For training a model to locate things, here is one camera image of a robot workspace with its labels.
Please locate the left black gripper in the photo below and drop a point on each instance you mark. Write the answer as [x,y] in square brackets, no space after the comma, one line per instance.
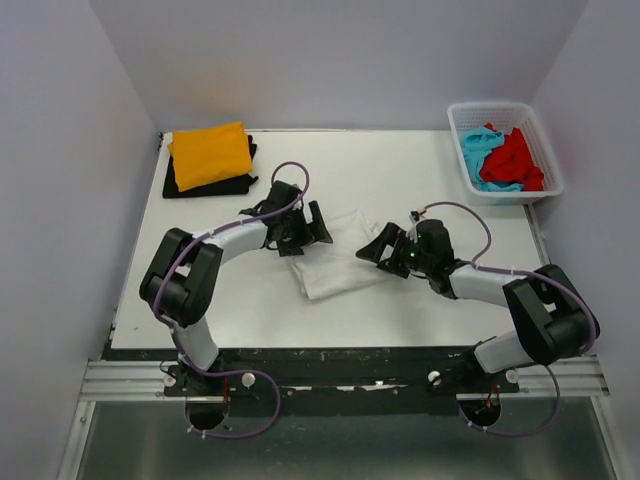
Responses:
[313,231]

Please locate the folded black t shirt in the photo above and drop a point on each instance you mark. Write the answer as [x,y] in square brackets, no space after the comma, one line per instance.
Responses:
[235,186]

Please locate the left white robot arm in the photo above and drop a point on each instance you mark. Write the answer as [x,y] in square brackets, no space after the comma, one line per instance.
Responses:
[179,284]

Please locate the right white knob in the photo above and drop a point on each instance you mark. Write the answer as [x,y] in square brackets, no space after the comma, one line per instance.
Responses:
[434,378]

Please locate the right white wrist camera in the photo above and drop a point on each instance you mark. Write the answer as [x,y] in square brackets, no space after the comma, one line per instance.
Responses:
[417,216]

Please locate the red t shirt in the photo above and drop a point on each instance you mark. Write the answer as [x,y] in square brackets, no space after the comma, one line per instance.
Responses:
[510,167]

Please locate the black base frame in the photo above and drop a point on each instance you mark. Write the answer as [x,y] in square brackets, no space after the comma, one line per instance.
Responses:
[333,382]

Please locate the white knob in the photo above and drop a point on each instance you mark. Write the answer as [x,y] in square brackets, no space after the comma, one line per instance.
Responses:
[248,380]
[434,378]

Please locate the white t shirt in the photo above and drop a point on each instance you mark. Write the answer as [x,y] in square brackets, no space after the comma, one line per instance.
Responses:
[326,270]

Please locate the cyan t shirt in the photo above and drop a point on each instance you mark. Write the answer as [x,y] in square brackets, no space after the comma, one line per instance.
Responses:
[477,144]

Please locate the folded orange t shirt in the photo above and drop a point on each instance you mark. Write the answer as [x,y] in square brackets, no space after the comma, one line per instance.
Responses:
[205,156]

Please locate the white plastic basket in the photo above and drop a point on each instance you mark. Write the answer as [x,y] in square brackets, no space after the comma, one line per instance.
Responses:
[504,117]

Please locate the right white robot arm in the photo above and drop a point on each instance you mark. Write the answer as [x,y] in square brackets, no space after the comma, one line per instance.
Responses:
[550,319]

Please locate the left white knob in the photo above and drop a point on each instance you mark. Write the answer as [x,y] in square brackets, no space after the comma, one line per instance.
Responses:
[248,380]

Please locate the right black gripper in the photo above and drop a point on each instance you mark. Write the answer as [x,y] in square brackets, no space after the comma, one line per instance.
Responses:
[395,236]

